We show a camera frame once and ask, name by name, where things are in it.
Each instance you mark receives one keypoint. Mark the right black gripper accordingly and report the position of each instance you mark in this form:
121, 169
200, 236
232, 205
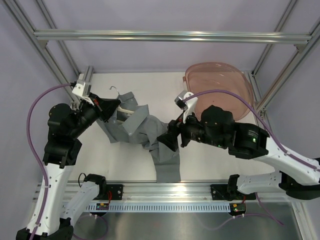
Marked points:
170, 138

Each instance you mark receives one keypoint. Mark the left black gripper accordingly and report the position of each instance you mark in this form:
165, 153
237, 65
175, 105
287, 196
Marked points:
107, 106

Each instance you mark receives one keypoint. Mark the cream plastic hanger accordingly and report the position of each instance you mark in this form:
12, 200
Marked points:
128, 103

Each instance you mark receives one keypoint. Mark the grey button shirt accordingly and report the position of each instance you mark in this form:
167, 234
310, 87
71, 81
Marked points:
142, 128

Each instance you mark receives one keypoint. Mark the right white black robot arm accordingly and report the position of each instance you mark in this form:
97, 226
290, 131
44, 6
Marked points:
297, 179

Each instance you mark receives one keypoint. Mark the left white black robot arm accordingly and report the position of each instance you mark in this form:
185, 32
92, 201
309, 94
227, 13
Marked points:
51, 220

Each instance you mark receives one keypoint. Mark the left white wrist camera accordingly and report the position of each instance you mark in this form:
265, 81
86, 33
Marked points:
82, 89

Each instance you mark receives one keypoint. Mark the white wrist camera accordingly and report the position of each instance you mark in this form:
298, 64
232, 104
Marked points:
186, 101
82, 89

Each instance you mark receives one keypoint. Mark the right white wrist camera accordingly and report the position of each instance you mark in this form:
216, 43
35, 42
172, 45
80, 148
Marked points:
186, 101

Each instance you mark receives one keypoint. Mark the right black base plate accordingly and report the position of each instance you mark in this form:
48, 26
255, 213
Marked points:
223, 192

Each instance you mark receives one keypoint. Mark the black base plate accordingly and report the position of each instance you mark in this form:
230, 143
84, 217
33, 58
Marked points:
112, 191
223, 192

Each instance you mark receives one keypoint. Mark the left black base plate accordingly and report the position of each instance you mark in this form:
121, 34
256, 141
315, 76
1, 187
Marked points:
112, 191

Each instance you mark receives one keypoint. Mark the white slotted cable duct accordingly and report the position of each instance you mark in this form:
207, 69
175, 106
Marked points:
162, 207

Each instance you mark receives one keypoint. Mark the aluminium hanging rail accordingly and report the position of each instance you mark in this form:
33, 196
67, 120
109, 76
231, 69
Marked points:
173, 36

